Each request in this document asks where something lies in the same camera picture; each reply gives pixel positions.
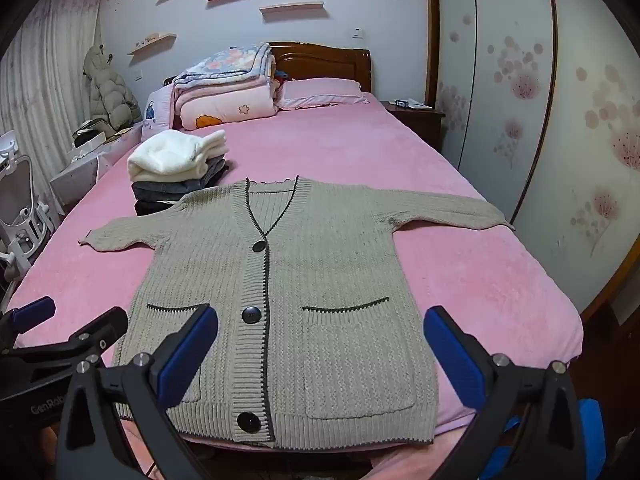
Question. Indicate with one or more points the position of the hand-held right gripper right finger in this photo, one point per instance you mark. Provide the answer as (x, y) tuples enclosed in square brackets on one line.
[(452, 360)]

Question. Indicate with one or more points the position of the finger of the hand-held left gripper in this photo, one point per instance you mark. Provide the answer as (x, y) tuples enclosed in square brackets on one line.
[(32, 311), (102, 332)]

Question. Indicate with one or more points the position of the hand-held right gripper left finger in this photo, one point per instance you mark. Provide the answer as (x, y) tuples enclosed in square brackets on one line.
[(187, 355)]

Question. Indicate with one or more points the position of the beige knitted cardigan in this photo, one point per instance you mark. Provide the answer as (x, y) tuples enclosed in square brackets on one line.
[(325, 260)]

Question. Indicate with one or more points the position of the white office chair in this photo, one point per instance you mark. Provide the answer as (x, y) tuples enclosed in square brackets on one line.
[(22, 195)]

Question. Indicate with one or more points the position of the folded black garment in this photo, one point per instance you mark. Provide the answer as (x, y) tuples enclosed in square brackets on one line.
[(150, 207)]

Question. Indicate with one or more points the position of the folded blue-grey jeans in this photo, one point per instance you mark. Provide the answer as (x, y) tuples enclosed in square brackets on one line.
[(160, 189)]

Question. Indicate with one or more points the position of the white folded sweater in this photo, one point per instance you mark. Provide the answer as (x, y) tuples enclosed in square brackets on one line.
[(165, 157)]

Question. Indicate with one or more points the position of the dark bag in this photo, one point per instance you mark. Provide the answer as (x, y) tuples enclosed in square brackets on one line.
[(90, 132)]

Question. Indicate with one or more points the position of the bed with pink sheet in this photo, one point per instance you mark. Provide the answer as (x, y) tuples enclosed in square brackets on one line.
[(400, 160)]

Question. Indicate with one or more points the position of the pillow with blue handbag print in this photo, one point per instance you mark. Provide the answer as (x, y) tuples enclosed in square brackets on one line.
[(155, 115)]

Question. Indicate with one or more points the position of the beige puffer jacket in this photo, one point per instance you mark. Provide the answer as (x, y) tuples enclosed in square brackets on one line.
[(110, 90)]

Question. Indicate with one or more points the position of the wooden nightstand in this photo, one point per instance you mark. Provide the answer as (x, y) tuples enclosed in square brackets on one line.
[(420, 122)]

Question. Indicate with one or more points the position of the white curtain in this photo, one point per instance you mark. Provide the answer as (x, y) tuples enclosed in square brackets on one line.
[(45, 60)]

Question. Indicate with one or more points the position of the floral sliding wardrobe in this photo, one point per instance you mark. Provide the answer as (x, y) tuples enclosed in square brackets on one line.
[(500, 110)]

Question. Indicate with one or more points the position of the pink folded quilt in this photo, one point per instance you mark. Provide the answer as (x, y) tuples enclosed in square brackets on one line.
[(235, 105)]

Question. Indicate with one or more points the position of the white paper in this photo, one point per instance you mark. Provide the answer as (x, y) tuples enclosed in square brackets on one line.
[(421, 105)]

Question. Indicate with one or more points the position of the small black box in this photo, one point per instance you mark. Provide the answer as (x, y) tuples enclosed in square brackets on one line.
[(401, 104)]

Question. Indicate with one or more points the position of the floral folded quilt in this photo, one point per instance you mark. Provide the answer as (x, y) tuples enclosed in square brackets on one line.
[(225, 62)]

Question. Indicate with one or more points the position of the red and blue cloth item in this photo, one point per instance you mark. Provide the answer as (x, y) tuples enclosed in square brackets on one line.
[(283, 76)]

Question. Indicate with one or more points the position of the pink pillow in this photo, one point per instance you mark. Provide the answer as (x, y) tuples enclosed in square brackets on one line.
[(320, 91)]

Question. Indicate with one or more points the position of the wooden headboard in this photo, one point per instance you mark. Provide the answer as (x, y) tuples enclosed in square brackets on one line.
[(325, 62)]

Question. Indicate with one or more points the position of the wooden wall shelf with trinkets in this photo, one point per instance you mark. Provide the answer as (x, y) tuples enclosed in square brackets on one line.
[(152, 44)]

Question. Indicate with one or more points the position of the long wooden wall shelf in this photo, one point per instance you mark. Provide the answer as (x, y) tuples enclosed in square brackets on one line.
[(292, 7)]

